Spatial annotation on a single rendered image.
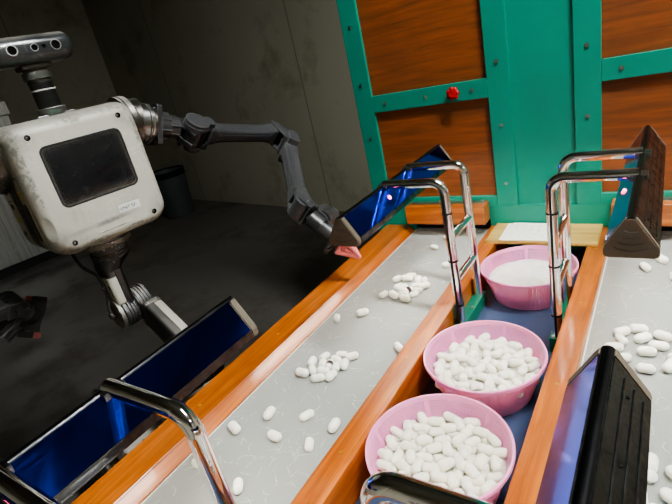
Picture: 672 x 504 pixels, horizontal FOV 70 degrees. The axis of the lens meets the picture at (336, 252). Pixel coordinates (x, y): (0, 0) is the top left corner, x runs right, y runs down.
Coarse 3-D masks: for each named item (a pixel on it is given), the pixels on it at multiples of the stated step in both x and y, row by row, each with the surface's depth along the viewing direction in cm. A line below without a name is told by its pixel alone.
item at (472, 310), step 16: (448, 160) 128; (464, 176) 127; (448, 192) 116; (464, 192) 129; (448, 208) 117; (464, 208) 131; (448, 224) 118; (464, 224) 127; (448, 240) 120; (448, 256) 123; (464, 272) 128; (480, 288) 140; (480, 304) 139; (464, 320) 129
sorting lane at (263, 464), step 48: (432, 240) 178; (480, 240) 169; (384, 288) 152; (432, 288) 145; (336, 336) 132; (384, 336) 127; (288, 384) 117; (336, 384) 113; (240, 432) 105; (288, 432) 102; (336, 432) 99; (192, 480) 95; (288, 480) 90
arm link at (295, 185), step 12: (288, 132) 177; (288, 144) 175; (288, 156) 170; (288, 168) 165; (300, 168) 167; (288, 180) 161; (300, 180) 161; (288, 192) 158; (300, 192) 154; (288, 204) 155; (300, 204) 150; (300, 216) 152
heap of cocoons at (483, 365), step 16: (480, 336) 117; (448, 352) 118; (464, 352) 114; (480, 352) 115; (496, 352) 111; (512, 352) 110; (528, 352) 109; (448, 368) 112; (464, 368) 111; (480, 368) 107; (496, 368) 108; (512, 368) 108; (528, 368) 104; (448, 384) 104; (464, 384) 103; (480, 384) 102; (496, 384) 103; (512, 384) 102
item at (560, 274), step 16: (560, 160) 113; (576, 160) 111; (592, 160) 109; (560, 176) 100; (576, 176) 98; (592, 176) 97; (608, 176) 95; (624, 176) 93; (560, 192) 116; (560, 208) 117; (560, 224) 113; (560, 240) 121; (560, 272) 116; (560, 288) 111; (560, 304) 113; (560, 320) 114
